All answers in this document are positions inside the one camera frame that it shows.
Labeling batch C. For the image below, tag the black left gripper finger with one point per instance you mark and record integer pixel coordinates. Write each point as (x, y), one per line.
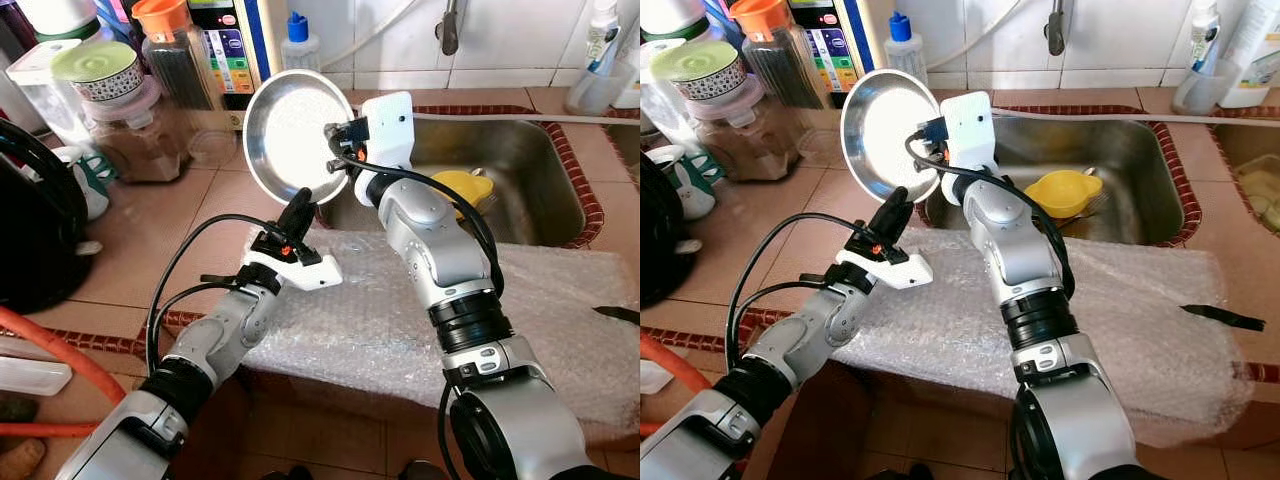
(298, 212)
(892, 212)

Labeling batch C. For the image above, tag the shallow steel bowl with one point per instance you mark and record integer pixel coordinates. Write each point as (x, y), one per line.
(290, 130)
(885, 130)

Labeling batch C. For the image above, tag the steel fork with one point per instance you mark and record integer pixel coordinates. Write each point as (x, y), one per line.
(1100, 203)
(490, 202)

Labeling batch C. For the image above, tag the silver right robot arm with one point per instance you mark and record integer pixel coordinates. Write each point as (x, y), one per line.
(440, 250)
(1020, 250)

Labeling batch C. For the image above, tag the green dish soap bottle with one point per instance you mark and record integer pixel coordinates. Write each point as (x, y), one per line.
(903, 45)
(298, 45)

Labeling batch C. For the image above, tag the cream water ioniser appliance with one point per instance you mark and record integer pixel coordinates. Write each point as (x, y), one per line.
(835, 55)
(235, 60)

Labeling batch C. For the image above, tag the steel water spout pipe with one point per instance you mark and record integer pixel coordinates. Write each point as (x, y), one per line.
(449, 30)
(1055, 30)

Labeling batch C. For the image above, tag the jar with brown contents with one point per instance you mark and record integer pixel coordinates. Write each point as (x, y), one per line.
(140, 150)
(745, 150)

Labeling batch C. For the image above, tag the glass jar with orange lid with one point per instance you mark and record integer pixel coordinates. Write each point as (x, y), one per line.
(775, 60)
(175, 60)

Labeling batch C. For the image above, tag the white mug with teal print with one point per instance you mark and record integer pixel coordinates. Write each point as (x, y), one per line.
(700, 185)
(90, 180)

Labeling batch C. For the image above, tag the steel sink basin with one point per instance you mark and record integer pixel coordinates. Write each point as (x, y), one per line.
(1235, 150)
(530, 170)
(1140, 160)

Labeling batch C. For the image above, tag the black electric kettle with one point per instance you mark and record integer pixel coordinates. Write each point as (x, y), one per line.
(40, 230)
(660, 240)

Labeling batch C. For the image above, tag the patterned container with green lid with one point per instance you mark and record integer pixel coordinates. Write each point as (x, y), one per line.
(710, 62)
(95, 62)

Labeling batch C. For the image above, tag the clear plastic cup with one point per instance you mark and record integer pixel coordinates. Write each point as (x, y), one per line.
(590, 95)
(1197, 95)

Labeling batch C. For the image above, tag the white rectangular plastic bar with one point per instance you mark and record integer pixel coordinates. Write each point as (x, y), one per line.
(656, 378)
(35, 377)

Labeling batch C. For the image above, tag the clear container with white lid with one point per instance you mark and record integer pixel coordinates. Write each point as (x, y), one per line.
(35, 95)
(662, 95)

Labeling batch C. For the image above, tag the clear bubble wrap sheet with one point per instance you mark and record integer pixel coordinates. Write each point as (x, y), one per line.
(1150, 330)
(560, 330)

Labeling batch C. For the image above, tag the white canister with green band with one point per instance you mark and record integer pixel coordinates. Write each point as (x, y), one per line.
(670, 18)
(55, 18)

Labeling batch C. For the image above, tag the clear container with green vegetables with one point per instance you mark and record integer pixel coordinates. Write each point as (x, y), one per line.
(1262, 198)

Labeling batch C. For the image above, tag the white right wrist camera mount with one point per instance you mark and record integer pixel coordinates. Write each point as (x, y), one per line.
(390, 130)
(970, 130)

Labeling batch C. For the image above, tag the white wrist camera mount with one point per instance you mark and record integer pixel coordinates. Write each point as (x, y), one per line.
(300, 272)
(390, 130)
(970, 130)
(895, 270)

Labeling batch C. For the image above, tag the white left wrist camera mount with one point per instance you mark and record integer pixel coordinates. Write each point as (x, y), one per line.
(300, 272)
(895, 270)

